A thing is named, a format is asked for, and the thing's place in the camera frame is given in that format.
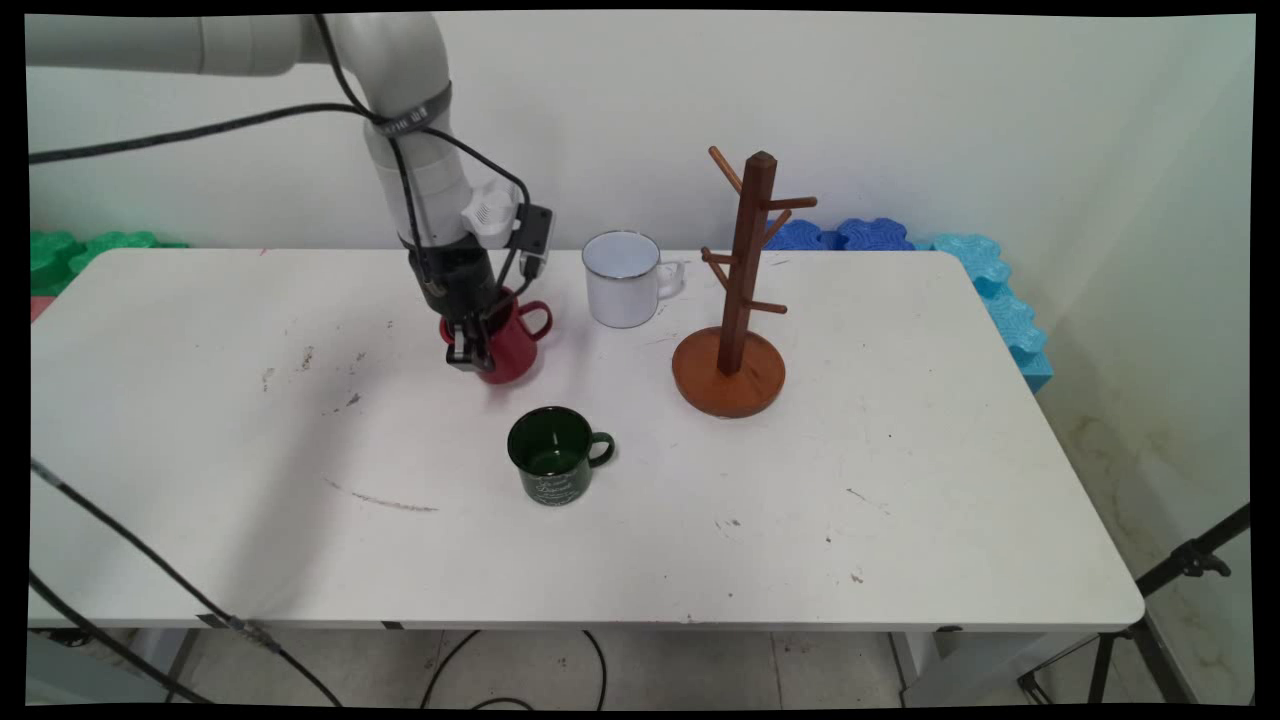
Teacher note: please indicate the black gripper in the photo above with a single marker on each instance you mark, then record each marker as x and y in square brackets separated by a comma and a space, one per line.
[458, 280]

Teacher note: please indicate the red enamel mug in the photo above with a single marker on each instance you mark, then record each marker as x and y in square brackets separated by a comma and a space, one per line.
[515, 345]

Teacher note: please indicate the dark green enamel mug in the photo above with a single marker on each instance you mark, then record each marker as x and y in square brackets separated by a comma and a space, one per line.
[555, 480]

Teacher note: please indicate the white enamel mug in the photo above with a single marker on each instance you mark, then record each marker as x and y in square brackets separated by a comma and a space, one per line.
[622, 295]

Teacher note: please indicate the brown wooden mug tree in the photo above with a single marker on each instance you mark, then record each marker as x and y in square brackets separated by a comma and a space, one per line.
[750, 240]

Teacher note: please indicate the dark blue foam mat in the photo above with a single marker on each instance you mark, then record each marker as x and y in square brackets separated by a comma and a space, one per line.
[875, 235]
[800, 238]

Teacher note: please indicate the green foam mat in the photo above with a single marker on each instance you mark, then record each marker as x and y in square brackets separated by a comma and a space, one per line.
[70, 255]

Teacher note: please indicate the pink foam mat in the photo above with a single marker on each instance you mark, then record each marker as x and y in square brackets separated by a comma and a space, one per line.
[40, 307]

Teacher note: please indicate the grey table leg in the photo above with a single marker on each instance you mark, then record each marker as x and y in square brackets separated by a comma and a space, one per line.
[160, 660]
[915, 665]

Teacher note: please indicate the cyan foam mat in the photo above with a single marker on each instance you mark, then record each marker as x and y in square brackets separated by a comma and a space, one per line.
[1005, 300]

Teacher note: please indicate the black tripod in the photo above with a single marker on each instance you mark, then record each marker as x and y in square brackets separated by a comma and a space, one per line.
[1185, 560]

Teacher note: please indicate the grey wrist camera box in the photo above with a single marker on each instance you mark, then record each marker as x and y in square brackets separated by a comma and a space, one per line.
[535, 240]

